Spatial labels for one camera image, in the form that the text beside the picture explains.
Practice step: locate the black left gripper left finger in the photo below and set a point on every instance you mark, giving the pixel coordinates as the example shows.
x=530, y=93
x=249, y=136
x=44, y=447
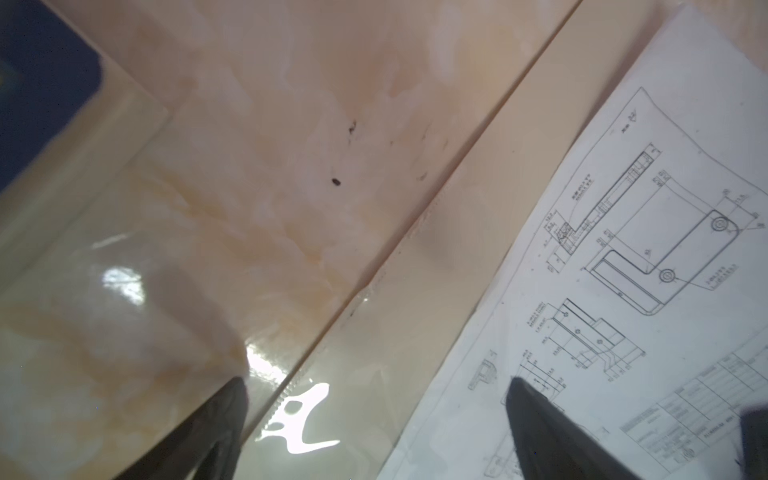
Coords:
x=206, y=445

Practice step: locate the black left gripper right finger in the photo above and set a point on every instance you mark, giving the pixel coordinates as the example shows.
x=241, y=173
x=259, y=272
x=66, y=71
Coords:
x=549, y=446

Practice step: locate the translucent beige file folder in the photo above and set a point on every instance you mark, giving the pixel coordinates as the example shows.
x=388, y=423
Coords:
x=345, y=410

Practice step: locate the technical drawing paper sheet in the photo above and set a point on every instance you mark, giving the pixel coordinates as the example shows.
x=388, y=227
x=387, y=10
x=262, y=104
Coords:
x=635, y=296

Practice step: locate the blue booklet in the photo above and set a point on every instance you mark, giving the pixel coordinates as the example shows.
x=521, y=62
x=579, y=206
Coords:
x=48, y=73

